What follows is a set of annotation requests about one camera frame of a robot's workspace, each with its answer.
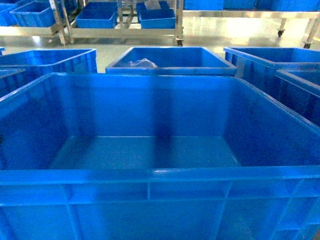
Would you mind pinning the background blue crate left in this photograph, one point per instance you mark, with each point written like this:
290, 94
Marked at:
34, 14

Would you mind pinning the clear plastic bag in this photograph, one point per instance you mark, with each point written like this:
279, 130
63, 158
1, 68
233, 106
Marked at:
140, 63

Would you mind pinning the large blue plastic crate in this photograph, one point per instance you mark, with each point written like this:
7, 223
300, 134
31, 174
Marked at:
132, 157

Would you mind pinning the background steel rack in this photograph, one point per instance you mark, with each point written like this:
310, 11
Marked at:
128, 27

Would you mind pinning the background blue crate centre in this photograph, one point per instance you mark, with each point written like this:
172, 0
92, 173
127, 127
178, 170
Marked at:
98, 15

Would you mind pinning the background blue crate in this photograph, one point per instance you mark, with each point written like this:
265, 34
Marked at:
34, 14
163, 18
98, 15

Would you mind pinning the background blue crate right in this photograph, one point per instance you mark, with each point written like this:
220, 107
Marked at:
163, 18

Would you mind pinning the blue crate far right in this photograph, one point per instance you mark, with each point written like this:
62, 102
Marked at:
288, 74

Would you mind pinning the blue crate with plastic bag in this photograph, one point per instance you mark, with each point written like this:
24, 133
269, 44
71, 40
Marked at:
171, 60

